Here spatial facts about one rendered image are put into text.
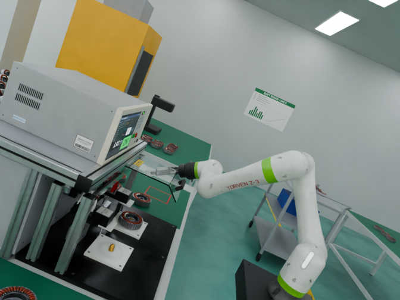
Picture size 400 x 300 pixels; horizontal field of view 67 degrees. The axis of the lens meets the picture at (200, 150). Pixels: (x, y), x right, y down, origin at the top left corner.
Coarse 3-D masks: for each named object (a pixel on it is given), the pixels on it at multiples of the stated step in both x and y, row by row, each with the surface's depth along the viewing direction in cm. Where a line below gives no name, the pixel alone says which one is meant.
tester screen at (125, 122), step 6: (138, 114) 120; (120, 120) 100; (126, 120) 107; (132, 120) 115; (120, 126) 103; (126, 126) 110; (132, 126) 119; (120, 132) 106; (132, 132) 124; (114, 138) 102; (120, 138) 110; (120, 144) 114; (120, 150) 118; (108, 156) 105
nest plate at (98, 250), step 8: (96, 240) 118; (104, 240) 120; (112, 240) 122; (88, 248) 112; (96, 248) 114; (104, 248) 116; (120, 248) 120; (128, 248) 122; (88, 256) 109; (96, 256) 110; (104, 256) 112; (112, 256) 114; (120, 256) 115; (128, 256) 117; (112, 264) 109; (120, 264) 111
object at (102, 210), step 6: (72, 210) 110; (96, 210) 112; (102, 210) 113; (108, 210) 115; (90, 216) 111; (96, 216) 111; (102, 216) 110; (108, 216) 111; (96, 222) 111; (102, 222) 111; (108, 222) 112; (114, 222) 117; (102, 228) 112; (108, 228) 112
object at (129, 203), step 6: (108, 192) 134; (114, 192) 137; (120, 192) 134; (126, 192) 136; (132, 192) 139; (114, 198) 134; (120, 198) 134; (126, 198) 134; (102, 204) 136; (126, 204) 135; (132, 204) 138
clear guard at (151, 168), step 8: (136, 160) 138; (144, 160) 143; (152, 160) 148; (136, 168) 128; (144, 168) 132; (152, 168) 137; (160, 168) 141; (168, 168) 147; (152, 176) 127; (160, 176) 131; (168, 176) 136; (176, 176) 144; (168, 184) 127; (176, 184) 138; (176, 192) 133; (176, 200) 129
